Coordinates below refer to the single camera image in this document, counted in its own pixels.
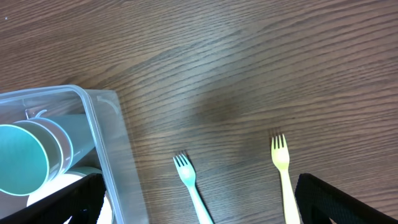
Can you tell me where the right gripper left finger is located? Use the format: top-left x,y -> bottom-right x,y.
1,173 -> 106,224

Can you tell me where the yellow plastic fork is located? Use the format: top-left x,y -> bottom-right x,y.
271,134 -> 301,224

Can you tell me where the teal top cup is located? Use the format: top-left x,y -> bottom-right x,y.
1,120 -> 63,196

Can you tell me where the pink bowl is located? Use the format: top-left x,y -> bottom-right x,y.
27,172 -> 115,224

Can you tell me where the teal bowl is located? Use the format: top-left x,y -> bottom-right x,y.
66,167 -> 116,224

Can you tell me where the light blue plastic fork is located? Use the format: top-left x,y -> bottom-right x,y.
173,153 -> 214,224

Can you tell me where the clear plastic container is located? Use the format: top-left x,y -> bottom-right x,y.
1,85 -> 149,223

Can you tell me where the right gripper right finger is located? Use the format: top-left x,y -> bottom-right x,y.
295,173 -> 397,224

